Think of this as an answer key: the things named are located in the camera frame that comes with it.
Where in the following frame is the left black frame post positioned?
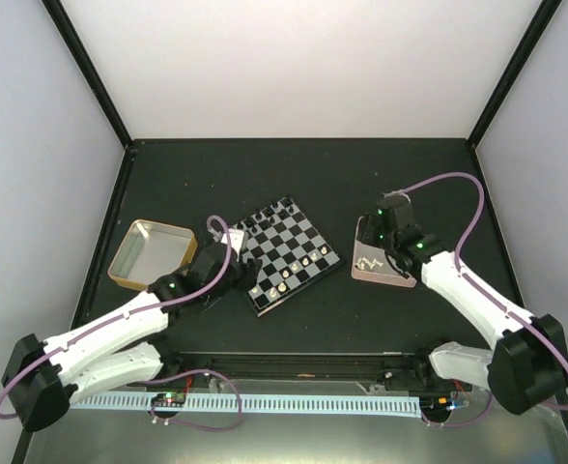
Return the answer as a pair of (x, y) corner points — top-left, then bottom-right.
(42, 0), (133, 149)

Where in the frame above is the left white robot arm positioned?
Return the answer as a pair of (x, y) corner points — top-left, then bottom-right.
(0, 243), (262, 432)

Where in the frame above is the black frame post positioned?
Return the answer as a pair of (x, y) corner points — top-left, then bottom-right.
(468, 0), (562, 149)
(42, 0), (133, 149)

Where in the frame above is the pink tin with pieces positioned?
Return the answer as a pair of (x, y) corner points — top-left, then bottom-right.
(351, 217), (416, 288)

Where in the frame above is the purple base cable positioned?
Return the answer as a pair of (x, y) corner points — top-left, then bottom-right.
(148, 369), (244, 430)
(418, 386), (496, 430)

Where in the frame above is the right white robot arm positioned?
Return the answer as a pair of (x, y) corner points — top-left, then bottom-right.
(355, 193), (568, 415)

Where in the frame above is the white slotted cable duct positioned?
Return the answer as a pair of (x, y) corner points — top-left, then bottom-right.
(72, 391), (421, 419)

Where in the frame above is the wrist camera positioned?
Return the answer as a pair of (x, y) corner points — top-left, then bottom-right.
(383, 190), (411, 202)
(217, 228), (249, 256)

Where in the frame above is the right black frame post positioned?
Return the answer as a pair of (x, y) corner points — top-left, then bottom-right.
(468, 0), (562, 149)

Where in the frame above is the black and white chessboard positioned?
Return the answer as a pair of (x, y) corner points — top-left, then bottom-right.
(233, 195), (344, 317)

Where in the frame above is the black mounting rail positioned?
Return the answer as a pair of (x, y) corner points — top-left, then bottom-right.
(165, 351), (473, 392)

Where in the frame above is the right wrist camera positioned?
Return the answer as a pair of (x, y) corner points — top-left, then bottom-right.
(383, 190), (411, 202)

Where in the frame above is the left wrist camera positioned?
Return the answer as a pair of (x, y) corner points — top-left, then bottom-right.
(217, 228), (249, 256)

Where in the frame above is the gold metal tin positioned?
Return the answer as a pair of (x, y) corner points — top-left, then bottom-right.
(107, 219), (198, 291)

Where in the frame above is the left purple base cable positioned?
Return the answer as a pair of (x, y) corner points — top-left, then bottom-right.
(148, 369), (244, 430)

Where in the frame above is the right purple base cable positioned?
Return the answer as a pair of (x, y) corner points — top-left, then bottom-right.
(418, 386), (496, 430)

